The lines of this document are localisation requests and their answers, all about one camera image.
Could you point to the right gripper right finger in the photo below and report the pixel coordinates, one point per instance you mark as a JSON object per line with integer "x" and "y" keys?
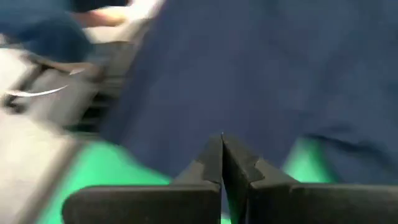
{"x": 295, "y": 202}

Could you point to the person's hand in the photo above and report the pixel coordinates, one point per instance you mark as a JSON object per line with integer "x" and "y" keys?
{"x": 99, "y": 17}

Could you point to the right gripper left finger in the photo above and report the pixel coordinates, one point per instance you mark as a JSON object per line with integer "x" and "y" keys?
{"x": 155, "y": 202}

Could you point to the person's leg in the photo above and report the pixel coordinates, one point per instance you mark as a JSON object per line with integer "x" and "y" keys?
{"x": 46, "y": 31}

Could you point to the green table mat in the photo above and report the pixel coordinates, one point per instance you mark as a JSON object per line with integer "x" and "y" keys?
{"x": 102, "y": 168}

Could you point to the dark navy garment white tags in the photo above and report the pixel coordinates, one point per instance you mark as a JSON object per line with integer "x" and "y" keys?
{"x": 248, "y": 77}

